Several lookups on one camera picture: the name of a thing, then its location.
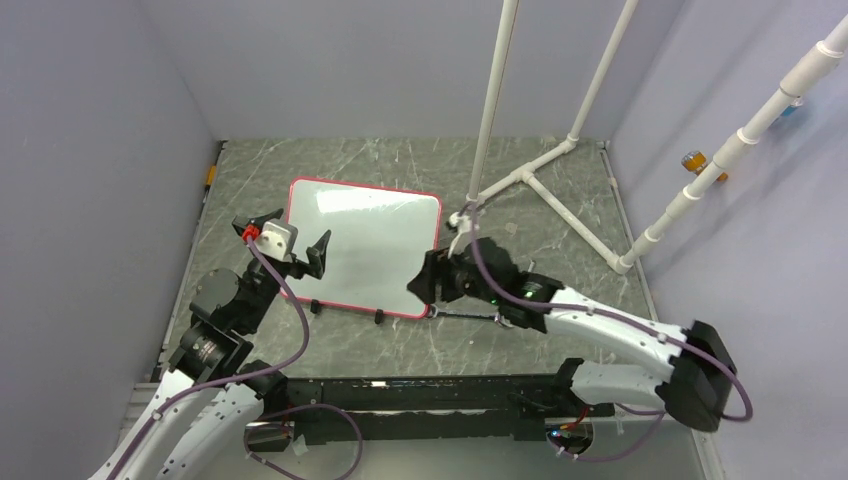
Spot pink framed whiteboard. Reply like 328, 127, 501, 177
286, 177, 442, 319

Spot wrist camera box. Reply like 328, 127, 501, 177
448, 208, 479, 258
255, 219, 298, 262

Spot white pvc pipe frame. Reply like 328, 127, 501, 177
464, 0, 848, 276

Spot purple cable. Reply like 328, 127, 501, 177
105, 237, 364, 480
463, 201, 755, 465

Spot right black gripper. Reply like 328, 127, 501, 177
407, 241, 502, 306

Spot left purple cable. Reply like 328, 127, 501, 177
105, 237, 364, 480

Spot silver open end wrench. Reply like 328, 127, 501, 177
425, 304, 514, 329

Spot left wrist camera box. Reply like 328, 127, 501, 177
255, 219, 298, 262

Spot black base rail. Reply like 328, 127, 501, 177
262, 374, 615, 446

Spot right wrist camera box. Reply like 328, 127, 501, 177
448, 208, 479, 258

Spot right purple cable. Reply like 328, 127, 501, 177
463, 201, 755, 465

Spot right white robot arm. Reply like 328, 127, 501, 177
407, 237, 740, 433

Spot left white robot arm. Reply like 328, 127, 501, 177
93, 209, 331, 479

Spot orange wall knob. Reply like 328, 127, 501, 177
681, 151, 709, 175

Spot blue wall knob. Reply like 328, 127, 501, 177
780, 96, 804, 118

